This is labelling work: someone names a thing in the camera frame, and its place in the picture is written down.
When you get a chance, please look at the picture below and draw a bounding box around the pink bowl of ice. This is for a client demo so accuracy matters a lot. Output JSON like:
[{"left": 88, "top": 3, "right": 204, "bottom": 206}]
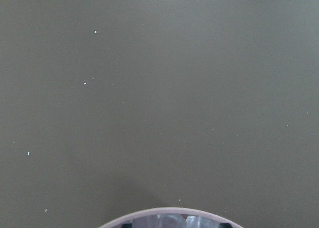
[{"left": 101, "top": 207, "right": 241, "bottom": 228}]

